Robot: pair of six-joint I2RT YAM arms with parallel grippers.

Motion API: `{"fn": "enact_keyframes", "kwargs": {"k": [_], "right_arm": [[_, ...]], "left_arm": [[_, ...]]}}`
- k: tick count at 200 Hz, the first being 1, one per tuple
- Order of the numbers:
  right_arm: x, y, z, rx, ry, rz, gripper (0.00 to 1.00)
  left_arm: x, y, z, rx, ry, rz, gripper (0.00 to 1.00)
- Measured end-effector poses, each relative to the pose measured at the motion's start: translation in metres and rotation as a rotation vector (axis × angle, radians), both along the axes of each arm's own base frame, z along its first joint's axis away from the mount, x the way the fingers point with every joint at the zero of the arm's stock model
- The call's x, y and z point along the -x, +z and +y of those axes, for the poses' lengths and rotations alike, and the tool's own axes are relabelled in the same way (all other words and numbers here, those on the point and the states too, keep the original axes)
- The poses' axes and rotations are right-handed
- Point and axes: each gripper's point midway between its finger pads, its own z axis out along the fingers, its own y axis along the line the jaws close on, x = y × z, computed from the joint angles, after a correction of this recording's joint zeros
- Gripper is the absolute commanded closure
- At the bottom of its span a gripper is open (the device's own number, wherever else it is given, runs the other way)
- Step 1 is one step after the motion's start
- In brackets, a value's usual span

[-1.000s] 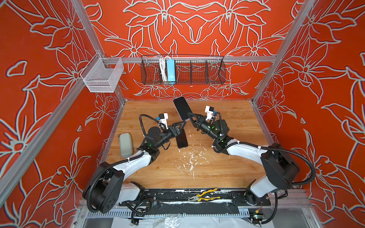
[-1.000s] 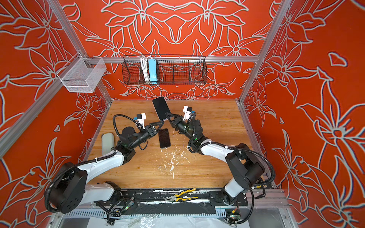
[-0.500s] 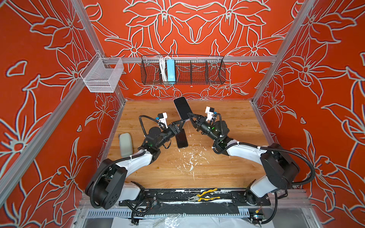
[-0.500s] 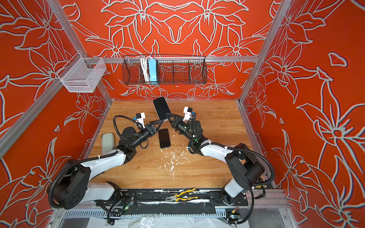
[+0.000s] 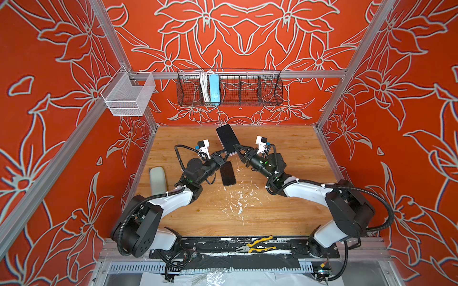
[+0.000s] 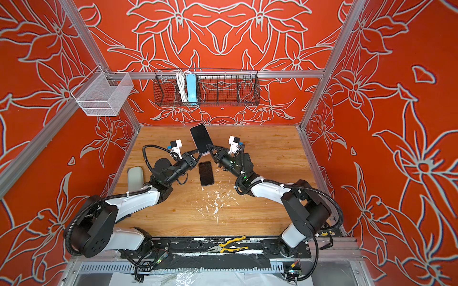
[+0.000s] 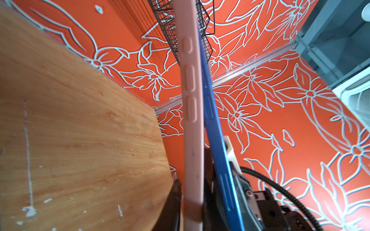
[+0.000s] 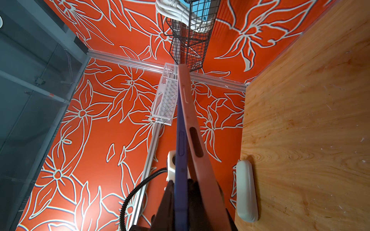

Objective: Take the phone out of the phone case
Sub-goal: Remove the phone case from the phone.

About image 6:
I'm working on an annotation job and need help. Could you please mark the pale green soap bar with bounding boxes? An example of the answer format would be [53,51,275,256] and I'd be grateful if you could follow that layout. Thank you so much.
[128,166,144,193]

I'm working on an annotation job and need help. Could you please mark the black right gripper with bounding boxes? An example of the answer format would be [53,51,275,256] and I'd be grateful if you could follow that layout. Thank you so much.
[211,143,247,181]

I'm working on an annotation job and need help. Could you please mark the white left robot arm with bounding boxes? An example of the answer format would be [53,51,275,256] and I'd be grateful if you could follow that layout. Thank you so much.
[63,144,200,258]

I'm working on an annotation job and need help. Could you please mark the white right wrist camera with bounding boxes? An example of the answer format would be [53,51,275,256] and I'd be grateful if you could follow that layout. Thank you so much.
[229,136,244,155]

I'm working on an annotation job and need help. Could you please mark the light blue flat box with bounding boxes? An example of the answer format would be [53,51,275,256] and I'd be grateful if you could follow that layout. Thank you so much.
[186,73,198,105]

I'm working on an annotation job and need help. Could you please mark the yellow handled pliers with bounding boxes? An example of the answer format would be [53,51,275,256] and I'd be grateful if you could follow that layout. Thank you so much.
[207,236,249,253]

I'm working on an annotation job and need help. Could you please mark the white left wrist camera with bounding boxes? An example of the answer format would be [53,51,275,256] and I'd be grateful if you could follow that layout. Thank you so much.
[168,139,182,158]

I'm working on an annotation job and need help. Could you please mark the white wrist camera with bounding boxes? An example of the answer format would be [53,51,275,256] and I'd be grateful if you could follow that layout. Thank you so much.
[168,139,182,158]
[229,136,244,155]

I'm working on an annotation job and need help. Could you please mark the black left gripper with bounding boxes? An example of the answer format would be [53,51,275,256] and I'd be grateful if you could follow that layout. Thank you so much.
[166,148,203,187]

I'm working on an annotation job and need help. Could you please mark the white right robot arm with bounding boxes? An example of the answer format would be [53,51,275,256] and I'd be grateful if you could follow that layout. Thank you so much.
[207,144,344,249]

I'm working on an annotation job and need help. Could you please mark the white coiled cable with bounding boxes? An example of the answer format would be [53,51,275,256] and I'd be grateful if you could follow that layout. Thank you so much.
[175,71,188,104]

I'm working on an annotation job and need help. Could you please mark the black wire wall basket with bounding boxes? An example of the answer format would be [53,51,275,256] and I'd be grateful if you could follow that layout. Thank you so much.
[153,68,261,107]

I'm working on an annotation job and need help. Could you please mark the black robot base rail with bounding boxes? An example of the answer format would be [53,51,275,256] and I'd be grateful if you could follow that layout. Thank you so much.
[120,237,312,274]

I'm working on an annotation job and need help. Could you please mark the clear plastic wall bin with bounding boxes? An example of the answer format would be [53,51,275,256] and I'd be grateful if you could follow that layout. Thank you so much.
[70,66,134,117]

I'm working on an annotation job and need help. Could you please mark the black smartphone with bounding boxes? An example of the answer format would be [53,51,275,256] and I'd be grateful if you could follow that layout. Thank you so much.
[198,161,215,187]

